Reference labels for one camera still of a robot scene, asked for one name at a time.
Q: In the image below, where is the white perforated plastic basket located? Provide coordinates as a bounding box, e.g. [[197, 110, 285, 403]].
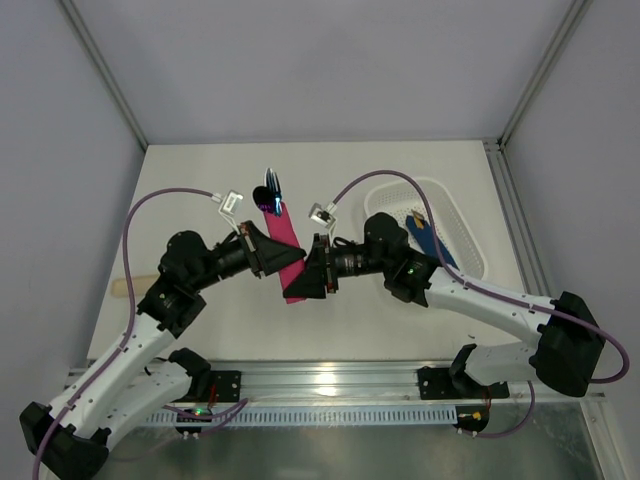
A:
[[364, 177, 489, 279]]

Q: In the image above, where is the purple metal spoon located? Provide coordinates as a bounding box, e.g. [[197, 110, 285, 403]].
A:
[[252, 185, 275, 214]]

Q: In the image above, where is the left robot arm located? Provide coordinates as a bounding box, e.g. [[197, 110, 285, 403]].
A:
[[19, 221, 305, 479]]

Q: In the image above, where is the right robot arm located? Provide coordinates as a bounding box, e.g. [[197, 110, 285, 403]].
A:
[[283, 213, 604, 398]]

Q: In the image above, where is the blue packet in basket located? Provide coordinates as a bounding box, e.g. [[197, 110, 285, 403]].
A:
[[405, 211, 458, 268]]

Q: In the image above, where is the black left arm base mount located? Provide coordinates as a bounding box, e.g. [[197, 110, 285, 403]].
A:
[[201, 370, 242, 405]]

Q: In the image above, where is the aluminium frame rail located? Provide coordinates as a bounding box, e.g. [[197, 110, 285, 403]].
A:
[[58, 360, 609, 409]]

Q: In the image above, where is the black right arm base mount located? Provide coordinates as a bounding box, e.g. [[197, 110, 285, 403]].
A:
[[416, 367, 510, 400]]

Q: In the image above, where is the slotted cable duct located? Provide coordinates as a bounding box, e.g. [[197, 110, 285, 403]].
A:
[[144, 404, 459, 429]]

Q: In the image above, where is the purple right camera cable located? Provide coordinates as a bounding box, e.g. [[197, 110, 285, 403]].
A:
[[329, 169, 631, 440]]

